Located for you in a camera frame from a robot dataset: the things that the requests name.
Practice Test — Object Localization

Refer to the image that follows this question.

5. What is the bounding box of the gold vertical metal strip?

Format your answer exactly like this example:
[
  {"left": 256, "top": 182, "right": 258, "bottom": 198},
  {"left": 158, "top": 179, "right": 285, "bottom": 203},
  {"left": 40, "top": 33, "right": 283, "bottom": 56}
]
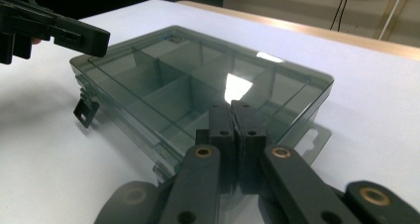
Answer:
[{"left": 372, "top": 0, "right": 416, "bottom": 42}]

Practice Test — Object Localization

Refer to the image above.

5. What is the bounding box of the black wall cable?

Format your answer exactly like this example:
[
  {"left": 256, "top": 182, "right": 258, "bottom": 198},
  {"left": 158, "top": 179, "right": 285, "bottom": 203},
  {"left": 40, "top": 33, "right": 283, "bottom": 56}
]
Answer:
[
  {"left": 330, "top": 0, "right": 349, "bottom": 31},
  {"left": 337, "top": 0, "right": 353, "bottom": 32}
]

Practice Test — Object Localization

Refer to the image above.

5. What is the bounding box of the white table cover sheet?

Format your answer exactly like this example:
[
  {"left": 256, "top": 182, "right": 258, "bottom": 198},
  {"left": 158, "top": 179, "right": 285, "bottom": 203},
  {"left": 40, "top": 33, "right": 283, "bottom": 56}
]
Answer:
[{"left": 0, "top": 0, "right": 420, "bottom": 224}]

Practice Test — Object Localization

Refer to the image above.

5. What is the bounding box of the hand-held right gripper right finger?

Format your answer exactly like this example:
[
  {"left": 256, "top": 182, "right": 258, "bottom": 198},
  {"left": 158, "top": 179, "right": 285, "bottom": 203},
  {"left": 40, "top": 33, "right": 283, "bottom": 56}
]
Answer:
[{"left": 231, "top": 100, "right": 268, "bottom": 194}]

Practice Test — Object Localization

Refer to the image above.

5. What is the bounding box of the smoky clear plastic compartment box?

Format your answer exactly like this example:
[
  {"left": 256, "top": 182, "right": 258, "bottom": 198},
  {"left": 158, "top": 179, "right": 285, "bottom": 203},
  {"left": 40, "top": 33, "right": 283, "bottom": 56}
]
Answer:
[{"left": 68, "top": 25, "right": 335, "bottom": 193}]

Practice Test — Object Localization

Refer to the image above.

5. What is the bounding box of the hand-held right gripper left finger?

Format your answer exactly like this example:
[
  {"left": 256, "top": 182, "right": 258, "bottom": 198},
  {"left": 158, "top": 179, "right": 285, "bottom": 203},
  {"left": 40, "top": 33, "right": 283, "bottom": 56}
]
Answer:
[{"left": 195, "top": 101, "right": 237, "bottom": 195}]

